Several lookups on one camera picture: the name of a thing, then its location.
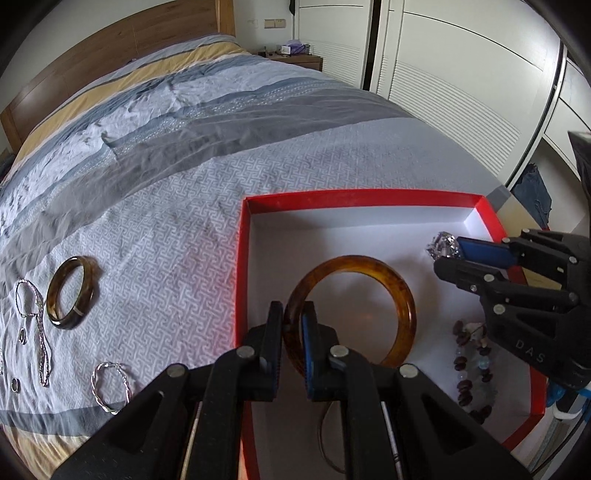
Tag amber translucent bangle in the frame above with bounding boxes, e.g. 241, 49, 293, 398
283, 255, 416, 380

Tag wooden nightstand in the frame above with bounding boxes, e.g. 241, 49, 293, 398
270, 50, 323, 73

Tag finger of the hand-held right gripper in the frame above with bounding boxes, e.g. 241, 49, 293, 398
456, 230, 581, 289
433, 257, 580, 320

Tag thin brown cord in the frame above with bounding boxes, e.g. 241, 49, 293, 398
316, 401, 348, 474

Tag bed with striped duvet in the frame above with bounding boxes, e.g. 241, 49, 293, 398
0, 34, 511, 480

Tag silver twisted bangle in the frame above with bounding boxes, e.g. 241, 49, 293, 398
90, 362, 134, 416

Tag wooden headboard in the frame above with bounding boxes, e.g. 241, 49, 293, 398
0, 0, 237, 154

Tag brown and white beaded bracelet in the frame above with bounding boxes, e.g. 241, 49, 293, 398
451, 319, 500, 425

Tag dark brown bangle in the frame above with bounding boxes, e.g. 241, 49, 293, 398
44, 256, 100, 331

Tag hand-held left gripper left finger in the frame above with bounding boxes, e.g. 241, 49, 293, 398
51, 301, 284, 480

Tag silver chain necklace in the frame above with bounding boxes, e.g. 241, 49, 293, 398
14, 279, 52, 388

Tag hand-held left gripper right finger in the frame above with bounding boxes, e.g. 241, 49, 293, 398
300, 300, 532, 480

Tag red jewelry box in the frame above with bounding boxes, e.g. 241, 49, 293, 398
233, 189, 549, 480

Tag white wardrobe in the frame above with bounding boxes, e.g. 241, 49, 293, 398
294, 0, 570, 186

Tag white drawer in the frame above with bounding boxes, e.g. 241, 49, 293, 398
542, 98, 588, 175
556, 59, 591, 118

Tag blue shoe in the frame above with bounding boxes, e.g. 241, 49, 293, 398
547, 382, 591, 420

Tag blue jeans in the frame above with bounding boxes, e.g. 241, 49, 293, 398
510, 163, 553, 228

